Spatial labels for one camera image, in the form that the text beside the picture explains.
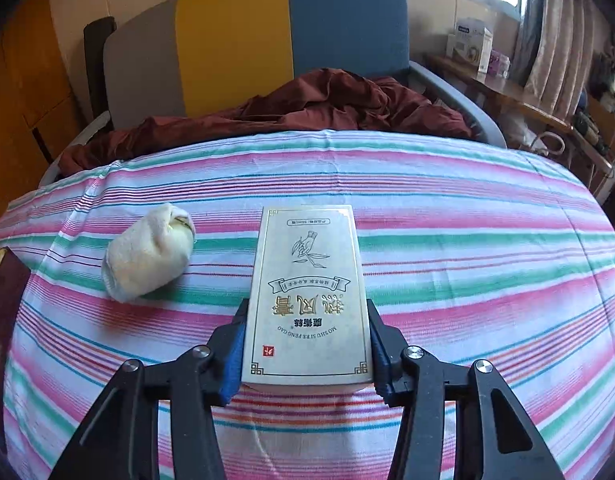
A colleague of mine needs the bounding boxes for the cream tea box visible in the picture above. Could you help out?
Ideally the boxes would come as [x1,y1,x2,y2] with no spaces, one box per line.
[241,205,373,394]

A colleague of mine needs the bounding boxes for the striped bed sheet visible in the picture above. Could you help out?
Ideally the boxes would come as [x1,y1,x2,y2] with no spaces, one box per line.
[0,131,615,479]

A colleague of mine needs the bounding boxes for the maroon blanket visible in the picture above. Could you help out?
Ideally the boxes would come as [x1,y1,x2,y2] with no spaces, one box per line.
[58,68,477,177]

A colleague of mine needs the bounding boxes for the tricolour headboard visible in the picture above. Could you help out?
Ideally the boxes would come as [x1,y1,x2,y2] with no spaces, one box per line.
[103,0,409,129]

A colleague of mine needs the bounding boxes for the wooden desk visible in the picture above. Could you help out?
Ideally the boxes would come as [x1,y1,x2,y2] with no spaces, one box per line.
[423,53,613,176]

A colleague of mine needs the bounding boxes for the pink jar on desk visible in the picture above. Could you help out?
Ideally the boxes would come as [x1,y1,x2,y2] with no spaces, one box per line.
[487,50,510,79]

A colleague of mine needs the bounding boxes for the white carton on desk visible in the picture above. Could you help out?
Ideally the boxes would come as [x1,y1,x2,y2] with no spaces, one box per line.
[446,18,493,74]

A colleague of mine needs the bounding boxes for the pink floral curtain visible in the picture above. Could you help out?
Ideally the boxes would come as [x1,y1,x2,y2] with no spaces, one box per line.
[523,0,605,119]

